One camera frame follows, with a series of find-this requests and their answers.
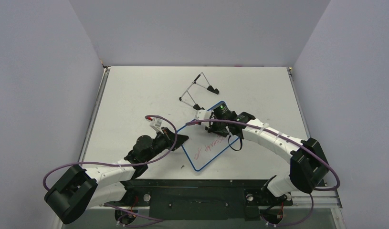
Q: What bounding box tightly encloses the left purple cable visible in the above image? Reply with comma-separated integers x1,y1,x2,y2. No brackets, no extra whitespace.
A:
43,114,179,228

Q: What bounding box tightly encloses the blue framed whiteboard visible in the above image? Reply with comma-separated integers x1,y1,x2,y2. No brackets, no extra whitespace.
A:
178,124,241,172

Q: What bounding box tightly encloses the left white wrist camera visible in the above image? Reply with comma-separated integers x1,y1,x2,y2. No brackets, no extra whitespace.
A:
146,116,163,133

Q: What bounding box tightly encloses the wire easel stand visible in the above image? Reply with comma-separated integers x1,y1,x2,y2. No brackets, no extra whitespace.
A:
179,72,220,111

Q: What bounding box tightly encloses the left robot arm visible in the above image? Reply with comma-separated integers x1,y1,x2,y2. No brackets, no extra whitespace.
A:
44,127,189,224

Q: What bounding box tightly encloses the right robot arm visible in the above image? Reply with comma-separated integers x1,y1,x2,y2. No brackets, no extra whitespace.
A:
195,102,329,204

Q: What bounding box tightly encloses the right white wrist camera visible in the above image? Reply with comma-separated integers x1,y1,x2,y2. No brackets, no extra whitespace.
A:
194,109,213,126

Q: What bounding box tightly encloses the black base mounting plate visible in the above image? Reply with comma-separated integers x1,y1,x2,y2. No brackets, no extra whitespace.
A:
110,179,293,220

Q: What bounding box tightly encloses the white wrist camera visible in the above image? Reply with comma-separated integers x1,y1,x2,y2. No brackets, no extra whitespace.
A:
194,109,213,126
146,116,163,133

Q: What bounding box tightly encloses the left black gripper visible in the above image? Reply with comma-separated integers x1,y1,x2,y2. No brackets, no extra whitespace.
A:
144,127,189,163

